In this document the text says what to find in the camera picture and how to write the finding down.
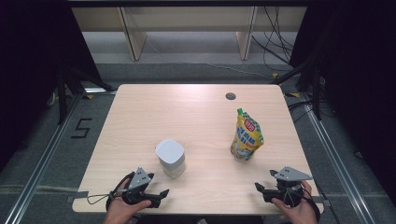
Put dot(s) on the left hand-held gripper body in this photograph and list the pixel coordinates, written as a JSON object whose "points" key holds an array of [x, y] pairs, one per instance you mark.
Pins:
{"points": [[138, 179]]}

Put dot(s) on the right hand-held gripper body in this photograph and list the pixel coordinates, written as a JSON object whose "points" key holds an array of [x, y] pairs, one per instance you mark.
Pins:
{"points": [[289, 175]]}

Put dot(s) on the clear seasoning jar white lid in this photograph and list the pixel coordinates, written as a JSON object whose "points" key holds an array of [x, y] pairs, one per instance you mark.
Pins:
{"points": [[170, 154]]}

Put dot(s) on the yellow seasoning pouch green cap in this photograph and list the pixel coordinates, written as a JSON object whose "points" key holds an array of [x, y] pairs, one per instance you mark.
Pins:
{"points": [[247, 137]]}

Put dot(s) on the person's left hand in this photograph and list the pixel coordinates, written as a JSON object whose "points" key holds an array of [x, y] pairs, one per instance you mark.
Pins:
{"points": [[121, 211]]}

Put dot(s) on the person's right hand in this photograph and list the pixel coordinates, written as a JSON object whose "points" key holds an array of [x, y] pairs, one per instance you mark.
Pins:
{"points": [[299, 214]]}

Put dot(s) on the black metal stand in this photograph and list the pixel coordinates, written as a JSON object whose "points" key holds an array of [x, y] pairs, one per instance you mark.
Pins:
{"points": [[316, 93], [61, 99]]}

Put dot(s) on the grey round table grommet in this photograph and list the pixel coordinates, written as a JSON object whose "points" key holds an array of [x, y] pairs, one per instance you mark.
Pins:
{"points": [[230, 96]]}

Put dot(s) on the black curtain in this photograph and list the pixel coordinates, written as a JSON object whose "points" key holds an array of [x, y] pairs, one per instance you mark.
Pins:
{"points": [[358, 77], [31, 62]]}

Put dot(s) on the beige wooden desk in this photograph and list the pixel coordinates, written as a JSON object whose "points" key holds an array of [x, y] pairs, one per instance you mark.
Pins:
{"points": [[134, 40]]}

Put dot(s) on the aluminium floor rail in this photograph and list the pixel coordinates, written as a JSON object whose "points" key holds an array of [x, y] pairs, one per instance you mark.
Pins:
{"points": [[46, 155], [336, 155]]}

